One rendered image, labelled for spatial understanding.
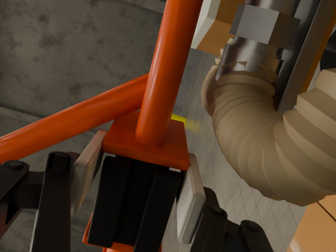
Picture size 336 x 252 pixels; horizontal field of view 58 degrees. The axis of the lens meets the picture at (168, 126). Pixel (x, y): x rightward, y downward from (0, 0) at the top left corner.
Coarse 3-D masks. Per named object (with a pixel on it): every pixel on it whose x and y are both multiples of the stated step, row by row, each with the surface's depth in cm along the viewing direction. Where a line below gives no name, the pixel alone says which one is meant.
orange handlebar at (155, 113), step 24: (168, 0) 18; (192, 0) 18; (168, 24) 18; (192, 24) 18; (168, 48) 18; (168, 72) 19; (144, 96) 20; (168, 96) 20; (144, 120) 20; (168, 120) 21
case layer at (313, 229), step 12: (312, 204) 109; (324, 204) 102; (312, 216) 107; (324, 216) 101; (300, 228) 112; (312, 228) 105; (324, 228) 99; (300, 240) 110; (312, 240) 103; (324, 240) 98
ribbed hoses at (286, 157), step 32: (224, 96) 20; (256, 96) 19; (320, 96) 12; (224, 128) 18; (256, 128) 15; (288, 128) 12; (320, 128) 12; (256, 160) 14; (288, 160) 12; (320, 160) 12; (288, 192) 13; (320, 192) 12
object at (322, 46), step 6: (300, 0) 27; (330, 24) 25; (330, 30) 25; (324, 36) 25; (324, 42) 26; (282, 48) 29; (318, 48) 26; (318, 54) 26; (318, 60) 26; (312, 66) 26; (312, 72) 27; (306, 78) 27; (306, 84) 27; (306, 90) 27
